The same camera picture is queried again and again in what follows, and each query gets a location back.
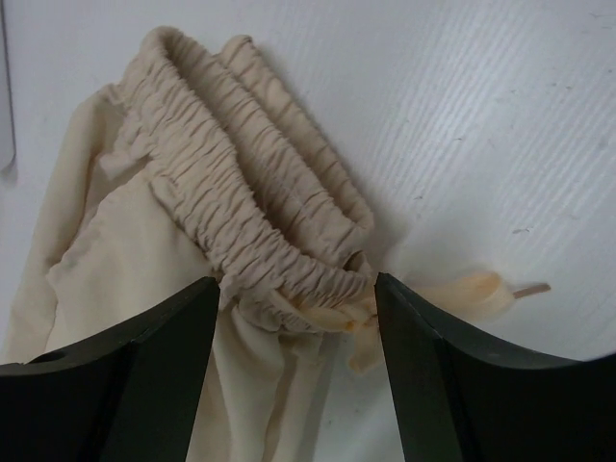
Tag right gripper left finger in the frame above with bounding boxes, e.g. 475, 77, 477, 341
1, 277, 218, 461

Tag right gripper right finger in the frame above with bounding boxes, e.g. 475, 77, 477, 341
375, 273, 615, 462

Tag beige trousers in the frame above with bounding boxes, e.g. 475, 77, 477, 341
0, 26, 552, 462

